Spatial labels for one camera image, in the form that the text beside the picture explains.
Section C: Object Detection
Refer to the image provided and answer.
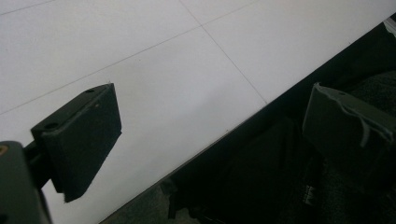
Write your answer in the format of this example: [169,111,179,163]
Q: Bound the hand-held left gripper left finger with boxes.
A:
[30,82,123,203]

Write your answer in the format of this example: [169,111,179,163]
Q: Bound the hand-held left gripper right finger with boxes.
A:
[301,81,396,188]

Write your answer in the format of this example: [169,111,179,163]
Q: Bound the white table mat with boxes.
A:
[0,0,396,224]

